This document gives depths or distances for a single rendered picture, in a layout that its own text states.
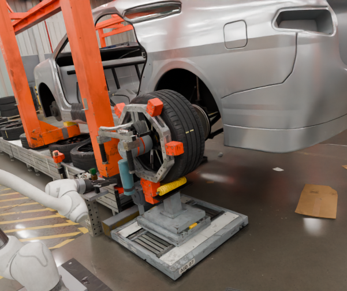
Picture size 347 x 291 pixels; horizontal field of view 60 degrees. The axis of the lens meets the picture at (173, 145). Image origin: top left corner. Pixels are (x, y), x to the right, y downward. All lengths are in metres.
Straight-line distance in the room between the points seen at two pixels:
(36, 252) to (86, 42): 1.50
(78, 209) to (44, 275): 0.33
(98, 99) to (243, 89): 1.13
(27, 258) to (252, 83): 1.52
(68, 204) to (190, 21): 1.41
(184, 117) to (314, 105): 0.77
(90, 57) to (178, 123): 0.91
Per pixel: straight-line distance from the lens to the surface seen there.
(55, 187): 1.71
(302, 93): 1.81
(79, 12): 2.45
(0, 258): 1.77
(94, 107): 2.42
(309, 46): 1.80
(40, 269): 1.64
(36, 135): 4.29
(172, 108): 1.95
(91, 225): 2.75
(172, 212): 2.37
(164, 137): 1.87
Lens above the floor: 1.39
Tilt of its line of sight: 16 degrees down
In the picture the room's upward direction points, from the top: 8 degrees counter-clockwise
